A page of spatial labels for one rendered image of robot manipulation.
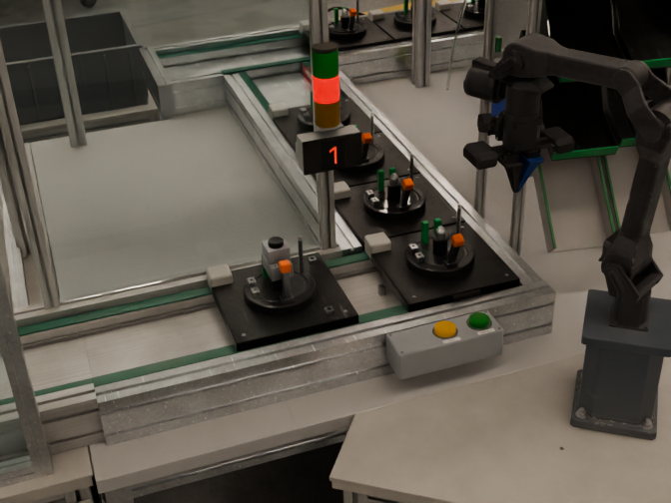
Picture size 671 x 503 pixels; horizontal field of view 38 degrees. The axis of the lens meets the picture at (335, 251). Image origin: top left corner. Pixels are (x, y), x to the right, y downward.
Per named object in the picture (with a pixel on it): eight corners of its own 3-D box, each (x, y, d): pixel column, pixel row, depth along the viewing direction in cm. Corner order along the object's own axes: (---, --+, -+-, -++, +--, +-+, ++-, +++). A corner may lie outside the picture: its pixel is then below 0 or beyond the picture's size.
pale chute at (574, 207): (608, 246, 197) (617, 241, 193) (547, 252, 196) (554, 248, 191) (582, 117, 203) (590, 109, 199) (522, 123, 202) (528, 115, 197)
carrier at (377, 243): (519, 286, 192) (524, 233, 186) (407, 312, 186) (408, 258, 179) (465, 229, 212) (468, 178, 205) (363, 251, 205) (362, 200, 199)
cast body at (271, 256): (294, 276, 184) (292, 246, 181) (272, 281, 183) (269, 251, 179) (281, 254, 191) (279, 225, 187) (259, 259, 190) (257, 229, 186)
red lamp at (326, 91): (342, 101, 183) (342, 77, 180) (318, 106, 182) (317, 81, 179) (335, 92, 187) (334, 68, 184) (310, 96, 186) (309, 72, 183)
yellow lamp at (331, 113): (343, 125, 186) (342, 102, 183) (319, 130, 184) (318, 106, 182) (335, 115, 190) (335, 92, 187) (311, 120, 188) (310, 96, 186)
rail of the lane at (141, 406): (551, 332, 194) (556, 288, 188) (106, 446, 171) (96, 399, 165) (537, 317, 199) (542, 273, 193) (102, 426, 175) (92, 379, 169)
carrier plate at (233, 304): (358, 323, 184) (358, 313, 183) (237, 352, 177) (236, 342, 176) (319, 259, 203) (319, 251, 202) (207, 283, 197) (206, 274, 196)
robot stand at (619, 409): (655, 441, 168) (673, 350, 157) (569, 426, 171) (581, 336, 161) (657, 387, 179) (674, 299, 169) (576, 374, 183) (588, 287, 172)
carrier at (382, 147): (420, 179, 232) (421, 132, 225) (326, 198, 225) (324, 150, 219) (382, 139, 251) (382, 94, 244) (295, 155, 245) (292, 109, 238)
